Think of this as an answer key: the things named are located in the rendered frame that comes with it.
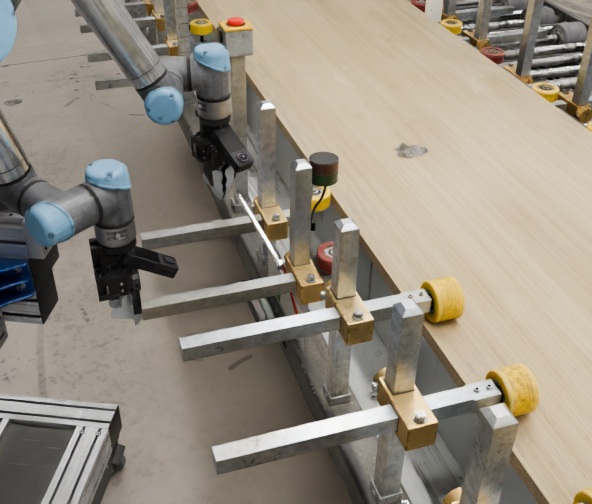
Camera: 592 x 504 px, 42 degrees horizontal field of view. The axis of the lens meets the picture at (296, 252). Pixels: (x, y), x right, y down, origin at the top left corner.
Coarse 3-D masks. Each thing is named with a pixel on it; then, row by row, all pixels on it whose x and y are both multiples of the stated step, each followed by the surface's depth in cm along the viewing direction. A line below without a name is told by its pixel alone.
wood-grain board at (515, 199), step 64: (256, 0) 305; (320, 0) 307; (384, 0) 308; (256, 64) 251; (320, 64) 252; (384, 64) 252; (448, 64) 253; (320, 128) 214; (384, 128) 214; (448, 128) 215; (512, 128) 215; (576, 128) 216; (384, 192) 186; (448, 192) 186; (512, 192) 187; (576, 192) 187; (384, 256) 164; (448, 256) 165; (512, 256) 165; (576, 256) 165; (448, 320) 147; (512, 320) 148; (576, 320) 148; (576, 384) 134; (576, 448) 122
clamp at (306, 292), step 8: (288, 256) 169; (288, 264) 168; (304, 264) 167; (312, 264) 167; (288, 272) 169; (296, 272) 164; (304, 272) 164; (312, 272) 164; (296, 280) 163; (304, 280) 162; (320, 280) 162; (296, 288) 164; (304, 288) 161; (312, 288) 161; (320, 288) 162; (304, 296) 162; (312, 296) 163
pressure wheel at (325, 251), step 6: (324, 246) 166; (330, 246) 166; (318, 252) 164; (324, 252) 164; (330, 252) 165; (318, 258) 163; (324, 258) 162; (330, 258) 162; (318, 264) 164; (324, 264) 162; (330, 264) 162; (324, 270) 163; (330, 270) 163
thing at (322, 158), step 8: (320, 152) 157; (328, 152) 157; (312, 160) 154; (320, 160) 154; (328, 160) 154; (336, 160) 155; (312, 184) 157; (312, 192) 157; (320, 200) 161; (312, 216) 163
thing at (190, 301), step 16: (320, 272) 166; (208, 288) 161; (224, 288) 161; (240, 288) 161; (256, 288) 161; (272, 288) 163; (288, 288) 164; (144, 304) 156; (160, 304) 156; (176, 304) 157; (192, 304) 158; (208, 304) 160; (224, 304) 161
